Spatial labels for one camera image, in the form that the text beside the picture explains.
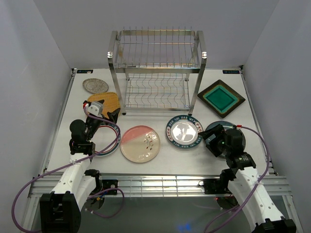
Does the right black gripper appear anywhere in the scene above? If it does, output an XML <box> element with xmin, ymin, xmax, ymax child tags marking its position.
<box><xmin>198</xmin><ymin>124</ymin><xmax>230</xmax><ymax>157</ymax></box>

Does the dark blue round plate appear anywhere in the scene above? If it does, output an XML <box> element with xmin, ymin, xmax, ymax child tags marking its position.
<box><xmin>200</xmin><ymin>121</ymin><xmax>246</xmax><ymax>158</ymax></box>

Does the pink cream floral plate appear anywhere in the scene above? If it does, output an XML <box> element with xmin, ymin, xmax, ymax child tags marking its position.
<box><xmin>120</xmin><ymin>125</ymin><xmax>161</xmax><ymax>163</ymax></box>

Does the white plate teal lettered rim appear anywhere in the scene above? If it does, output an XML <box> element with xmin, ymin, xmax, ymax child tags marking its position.
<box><xmin>165</xmin><ymin>115</ymin><xmax>203</xmax><ymax>150</ymax></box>

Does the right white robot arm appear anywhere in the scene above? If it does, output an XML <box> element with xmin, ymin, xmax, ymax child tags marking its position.
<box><xmin>199</xmin><ymin>124</ymin><xmax>297</xmax><ymax>233</ymax></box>

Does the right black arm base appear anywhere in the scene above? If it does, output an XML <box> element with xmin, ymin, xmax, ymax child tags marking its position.
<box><xmin>198</xmin><ymin>179</ymin><xmax>232</xmax><ymax>194</ymax></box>

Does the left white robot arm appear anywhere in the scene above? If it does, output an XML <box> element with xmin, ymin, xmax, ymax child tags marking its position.
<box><xmin>39</xmin><ymin>105</ymin><xmax>120</xmax><ymax>233</ymax></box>

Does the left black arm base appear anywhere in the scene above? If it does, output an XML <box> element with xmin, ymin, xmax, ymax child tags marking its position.
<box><xmin>101</xmin><ymin>179</ymin><xmax>119</xmax><ymax>195</ymax></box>

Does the steel two-tier dish rack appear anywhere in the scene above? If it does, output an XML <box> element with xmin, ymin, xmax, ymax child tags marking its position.
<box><xmin>107</xmin><ymin>28</ymin><xmax>207</xmax><ymax>115</ymax></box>

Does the yellow woven square plate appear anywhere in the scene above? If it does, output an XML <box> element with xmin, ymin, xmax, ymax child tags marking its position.
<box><xmin>87</xmin><ymin>92</ymin><xmax>121</xmax><ymax>117</ymax></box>

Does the white plate green red rim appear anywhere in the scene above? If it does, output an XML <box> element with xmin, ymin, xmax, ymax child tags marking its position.
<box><xmin>92</xmin><ymin>123</ymin><xmax>121</xmax><ymax>157</ymax></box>

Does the speckled grey round plate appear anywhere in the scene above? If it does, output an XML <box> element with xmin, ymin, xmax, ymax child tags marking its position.
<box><xmin>82</xmin><ymin>78</ymin><xmax>109</xmax><ymax>94</ymax></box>

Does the green black square plate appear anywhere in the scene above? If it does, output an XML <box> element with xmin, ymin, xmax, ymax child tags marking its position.
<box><xmin>197</xmin><ymin>80</ymin><xmax>245</xmax><ymax>118</ymax></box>

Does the left blue table label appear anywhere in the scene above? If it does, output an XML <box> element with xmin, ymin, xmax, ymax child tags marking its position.
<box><xmin>77</xmin><ymin>69</ymin><xmax>93</xmax><ymax>74</ymax></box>

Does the blue table label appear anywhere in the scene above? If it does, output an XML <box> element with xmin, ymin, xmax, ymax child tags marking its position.
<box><xmin>223</xmin><ymin>70</ymin><xmax>240</xmax><ymax>74</ymax></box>
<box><xmin>77</xmin><ymin>69</ymin><xmax>93</xmax><ymax>74</ymax></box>

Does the right blue table label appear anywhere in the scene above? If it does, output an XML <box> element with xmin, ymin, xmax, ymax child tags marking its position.
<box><xmin>223</xmin><ymin>70</ymin><xmax>240</xmax><ymax>74</ymax></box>

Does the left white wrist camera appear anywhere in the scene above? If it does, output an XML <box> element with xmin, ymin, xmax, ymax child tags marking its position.
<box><xmin>83</xmin><ymin>100</ymin><xmax>104</xmax><ymax>118</ymax></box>

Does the aluminium front frame rail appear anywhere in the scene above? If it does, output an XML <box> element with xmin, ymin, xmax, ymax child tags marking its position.
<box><xmin>28</xmin><ymin>174</ymin><xmax>292</xmax><ymax>198</ymax></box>

